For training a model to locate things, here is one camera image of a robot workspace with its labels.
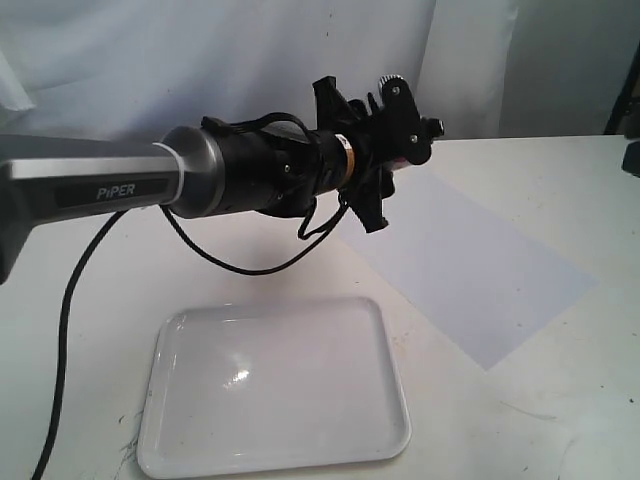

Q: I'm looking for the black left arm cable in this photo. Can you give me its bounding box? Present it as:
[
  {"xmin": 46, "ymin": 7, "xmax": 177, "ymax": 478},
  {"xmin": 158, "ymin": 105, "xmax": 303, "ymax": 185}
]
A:
[{"xmin": 29, "ymin": 112, "xmax": 351, "ymax": 480}]

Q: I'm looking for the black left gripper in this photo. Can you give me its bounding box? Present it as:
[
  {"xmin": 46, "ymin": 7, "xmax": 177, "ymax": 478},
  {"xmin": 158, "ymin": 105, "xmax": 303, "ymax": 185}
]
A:
[{"xmin": 312, "ymin": 75, "xmax": 400, "ymax": 234}]

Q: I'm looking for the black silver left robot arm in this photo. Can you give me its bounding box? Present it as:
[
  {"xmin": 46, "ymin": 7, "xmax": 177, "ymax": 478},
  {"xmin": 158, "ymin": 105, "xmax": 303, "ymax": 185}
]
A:
[{"xmin": 1, "ymin": 76, "xmax": 416, "ymax": 276}]

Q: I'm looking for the white paper sheet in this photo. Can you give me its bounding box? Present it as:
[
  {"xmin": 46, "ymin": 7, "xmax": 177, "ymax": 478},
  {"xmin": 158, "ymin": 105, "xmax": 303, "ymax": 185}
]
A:
[{"xmin": 339, "ymin": 172, "xmax": 597, "ymax": 370}]

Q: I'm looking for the black metal stand frame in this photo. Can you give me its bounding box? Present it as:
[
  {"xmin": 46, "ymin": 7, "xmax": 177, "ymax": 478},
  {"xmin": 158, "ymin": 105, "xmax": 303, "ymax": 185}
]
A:
[{"xmin": 601, "ymin": 0, "xmax": 640, "ymax": 136}]

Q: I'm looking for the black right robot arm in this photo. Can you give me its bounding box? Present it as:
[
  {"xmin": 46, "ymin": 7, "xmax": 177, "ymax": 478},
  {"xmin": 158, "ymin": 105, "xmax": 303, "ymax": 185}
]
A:
[{"xmin": 621, "ymin": 141, "xmax": 640, "ymax": 178}]

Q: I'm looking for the white rectangular plastic tray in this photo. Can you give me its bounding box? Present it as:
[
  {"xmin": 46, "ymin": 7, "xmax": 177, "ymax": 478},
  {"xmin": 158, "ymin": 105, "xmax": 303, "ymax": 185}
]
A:
[{"xmin": 136, "ymin": 296, "xmax": 412, "ymax": 479}]

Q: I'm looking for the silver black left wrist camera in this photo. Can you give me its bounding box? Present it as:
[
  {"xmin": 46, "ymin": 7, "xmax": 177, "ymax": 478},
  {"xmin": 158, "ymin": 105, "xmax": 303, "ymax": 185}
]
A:
[{"xmin": 377, "ymin": 75, "xmax": 445, "ymax": 165}]

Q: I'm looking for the white backdrop curtain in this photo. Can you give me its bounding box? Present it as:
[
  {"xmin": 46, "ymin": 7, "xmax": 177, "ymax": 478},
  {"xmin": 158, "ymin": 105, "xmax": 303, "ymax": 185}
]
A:
[{"xmin": 1, "ymin": 1, "xmax": 633, "ymax": 140}]

